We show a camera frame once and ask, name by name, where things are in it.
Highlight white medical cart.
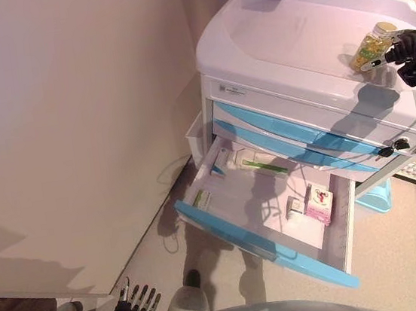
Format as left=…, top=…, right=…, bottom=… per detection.
left=148, top=0, right=416, bottom=310

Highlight blue lidded waste bin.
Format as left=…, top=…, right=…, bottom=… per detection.
left=353, top=178, right=396, bottom=218

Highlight small green white medicine box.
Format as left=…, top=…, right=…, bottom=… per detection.
left=191, top=188, right=216, bottom=212

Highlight white partition panel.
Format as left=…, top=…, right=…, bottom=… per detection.
left=0, top=203, right=111, bottom=311

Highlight blue white cart drawer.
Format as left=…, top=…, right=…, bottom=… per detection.
left=213, top=100, right=383, bottom=193
left=210, top=78, right=402, bottom=189
left=166, top=118, right=370, bottom=310

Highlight pink white medicine box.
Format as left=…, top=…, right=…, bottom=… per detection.
left=299, top=181, right=338, bottom=228

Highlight clear plastic packet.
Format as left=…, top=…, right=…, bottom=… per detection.
left=225, top=144, right=267, bottom=169

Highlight black cart keys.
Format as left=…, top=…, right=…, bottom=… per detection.
left=371, top=136, right=412, bottom=161

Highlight long green white medicine box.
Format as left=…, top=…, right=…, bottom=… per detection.
left=240, top=153, right=289, bottom=181

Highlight yellow capsule medicine bottle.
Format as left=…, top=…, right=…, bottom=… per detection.
left=343, top=20, right=403, bottom=75

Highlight silver left robot leg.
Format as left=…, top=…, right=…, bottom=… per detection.
left=160, top=268, right=210, bottom=311

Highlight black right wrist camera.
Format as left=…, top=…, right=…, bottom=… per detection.
left=396, top=59, right=416, bottom=90

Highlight white side bin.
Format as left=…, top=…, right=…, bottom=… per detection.
left=182, top=110, right=213, bottom=171

